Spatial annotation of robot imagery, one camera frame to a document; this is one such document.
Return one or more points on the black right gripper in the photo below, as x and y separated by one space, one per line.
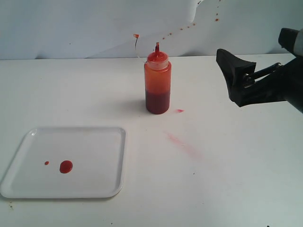
284 84

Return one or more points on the white rectangular tray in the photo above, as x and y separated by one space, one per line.
97 154

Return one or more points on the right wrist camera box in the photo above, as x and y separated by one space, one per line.
292 41

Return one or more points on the red sauce blob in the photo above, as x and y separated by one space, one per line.
58 167

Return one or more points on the red sauce squeeze bottle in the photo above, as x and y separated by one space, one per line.
157 81

